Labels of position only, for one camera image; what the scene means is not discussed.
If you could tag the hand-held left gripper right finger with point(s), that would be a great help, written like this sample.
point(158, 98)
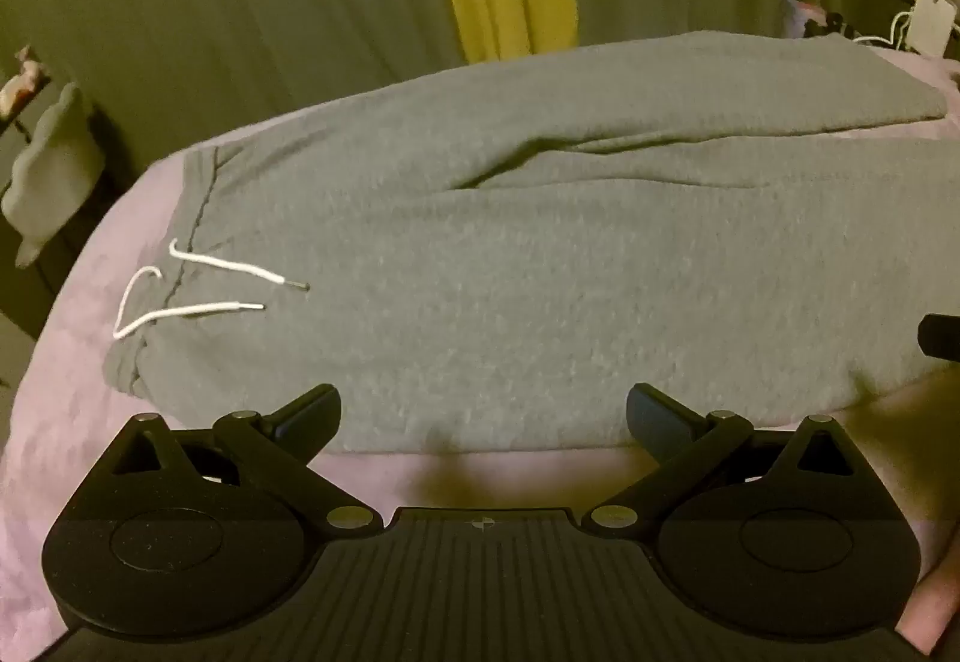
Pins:
point(660, 418)

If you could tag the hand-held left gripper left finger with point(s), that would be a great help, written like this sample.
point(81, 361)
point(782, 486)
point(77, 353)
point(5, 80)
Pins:
point(307, 411)

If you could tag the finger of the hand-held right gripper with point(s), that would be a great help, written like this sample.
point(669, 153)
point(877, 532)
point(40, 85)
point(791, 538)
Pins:
point(941, 336)

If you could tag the grey sweatpants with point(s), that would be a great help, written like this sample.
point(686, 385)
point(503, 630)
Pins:
point(525, 272)

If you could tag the pink patterned item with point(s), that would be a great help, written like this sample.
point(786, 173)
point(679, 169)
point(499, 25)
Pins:
point(806, 15)

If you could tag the grey cloth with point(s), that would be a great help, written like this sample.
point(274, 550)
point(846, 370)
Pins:
point(52, 174)

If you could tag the small pink figure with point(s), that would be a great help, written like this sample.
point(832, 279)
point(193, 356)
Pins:
point(22, 78)

